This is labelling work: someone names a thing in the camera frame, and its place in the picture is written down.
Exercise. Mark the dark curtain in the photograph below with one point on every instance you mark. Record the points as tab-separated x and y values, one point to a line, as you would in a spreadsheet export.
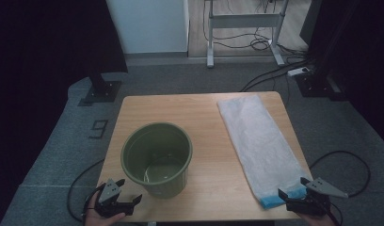
39	47
362	47

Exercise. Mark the white metal desk frame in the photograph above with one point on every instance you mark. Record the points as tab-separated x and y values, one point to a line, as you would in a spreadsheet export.
243	20

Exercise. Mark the person's left hand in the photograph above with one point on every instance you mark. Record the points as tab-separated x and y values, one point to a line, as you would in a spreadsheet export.
97	218

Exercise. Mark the white panel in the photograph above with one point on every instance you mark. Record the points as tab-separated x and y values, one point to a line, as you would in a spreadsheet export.
149	25

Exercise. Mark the black stand base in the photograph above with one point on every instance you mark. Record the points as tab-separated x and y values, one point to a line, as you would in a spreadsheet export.
102	91
318	86

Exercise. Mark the white plastic bag blue edge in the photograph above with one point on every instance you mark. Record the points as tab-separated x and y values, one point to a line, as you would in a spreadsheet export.
256	135

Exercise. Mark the person's right hand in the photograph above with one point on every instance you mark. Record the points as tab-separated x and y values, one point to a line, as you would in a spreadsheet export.
315	221

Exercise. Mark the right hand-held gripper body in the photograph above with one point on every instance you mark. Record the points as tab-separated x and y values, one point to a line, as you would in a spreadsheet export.
306	204

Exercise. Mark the green plastic bin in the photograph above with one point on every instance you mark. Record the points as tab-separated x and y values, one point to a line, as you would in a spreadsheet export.
140	150

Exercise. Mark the white power strip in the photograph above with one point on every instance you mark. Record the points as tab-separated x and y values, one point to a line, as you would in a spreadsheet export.
297	72

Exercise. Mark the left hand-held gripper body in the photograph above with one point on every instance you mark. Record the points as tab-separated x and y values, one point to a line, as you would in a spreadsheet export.
110	190

